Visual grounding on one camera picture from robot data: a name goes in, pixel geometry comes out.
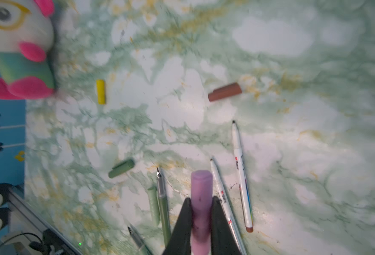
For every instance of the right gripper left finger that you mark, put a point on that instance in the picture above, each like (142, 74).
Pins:
(180, 241)

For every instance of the yellow pen cap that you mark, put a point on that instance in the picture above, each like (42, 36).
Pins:
(101, 92)

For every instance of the pink green plush toy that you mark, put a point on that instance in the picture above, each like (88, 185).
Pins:
(26, 38)

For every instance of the aluminium front rail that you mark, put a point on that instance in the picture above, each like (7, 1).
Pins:
(31, 233)

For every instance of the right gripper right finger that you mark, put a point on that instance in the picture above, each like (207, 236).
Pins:
(222, 240)

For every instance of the white pen brown end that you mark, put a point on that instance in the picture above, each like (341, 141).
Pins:
(242, 180)

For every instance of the brown pen cap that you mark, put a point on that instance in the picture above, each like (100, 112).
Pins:
(225, 92)

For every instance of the dark green gel pen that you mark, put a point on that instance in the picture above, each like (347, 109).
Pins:
(142, 249)

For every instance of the light green pen cap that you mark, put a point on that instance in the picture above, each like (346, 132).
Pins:
(154, 207)

